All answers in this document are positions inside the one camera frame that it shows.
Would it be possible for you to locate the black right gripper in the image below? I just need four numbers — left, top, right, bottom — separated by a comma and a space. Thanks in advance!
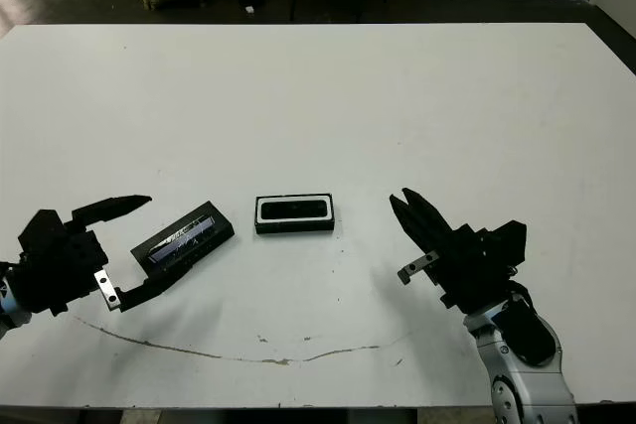
389, 188, 511, 315

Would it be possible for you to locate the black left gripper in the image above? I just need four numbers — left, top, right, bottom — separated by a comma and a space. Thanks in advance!
7, 194, 196, 317

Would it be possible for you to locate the black box lid with window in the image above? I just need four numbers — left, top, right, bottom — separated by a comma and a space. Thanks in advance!
129, 200, 236, 280

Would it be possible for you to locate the black box base white insert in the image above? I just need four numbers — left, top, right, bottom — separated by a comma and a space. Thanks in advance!
253, 193, 335, 235

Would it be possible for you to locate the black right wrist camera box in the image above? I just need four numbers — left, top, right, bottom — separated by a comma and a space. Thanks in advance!
477, 218, 528, 270

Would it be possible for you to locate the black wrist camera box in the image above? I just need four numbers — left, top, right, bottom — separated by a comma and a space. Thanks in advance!
477, 218, 528, 270
18, 209, 67, 259

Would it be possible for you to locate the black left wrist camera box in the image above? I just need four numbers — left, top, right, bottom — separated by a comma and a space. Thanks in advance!
18, 209, 67, 259

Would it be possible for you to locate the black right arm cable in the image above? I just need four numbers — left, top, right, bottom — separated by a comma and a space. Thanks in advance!
505, 278, 537, 309

